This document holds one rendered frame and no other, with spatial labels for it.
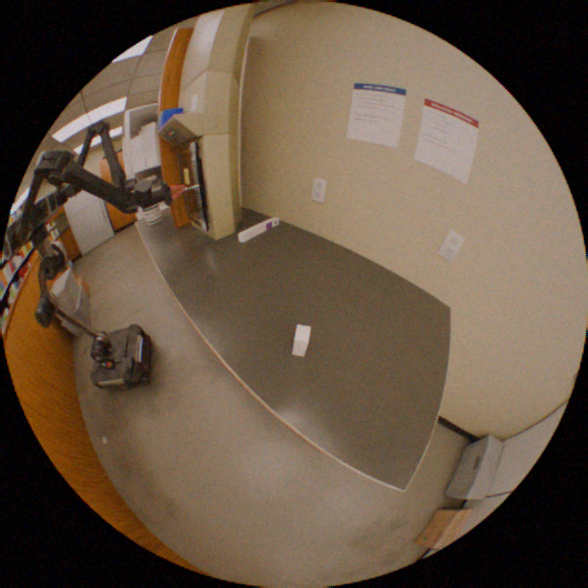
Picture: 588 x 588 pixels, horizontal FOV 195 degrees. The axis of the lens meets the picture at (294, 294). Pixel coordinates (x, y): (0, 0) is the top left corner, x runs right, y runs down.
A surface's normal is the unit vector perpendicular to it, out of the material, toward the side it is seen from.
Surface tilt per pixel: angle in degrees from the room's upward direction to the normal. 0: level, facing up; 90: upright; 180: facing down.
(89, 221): 90
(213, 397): 0
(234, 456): 0
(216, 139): 90
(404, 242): 90
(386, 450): 0
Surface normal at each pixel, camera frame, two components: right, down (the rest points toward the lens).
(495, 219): -0.64, 0.51
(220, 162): 0.77, 0.50
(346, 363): 0.08, -0.70
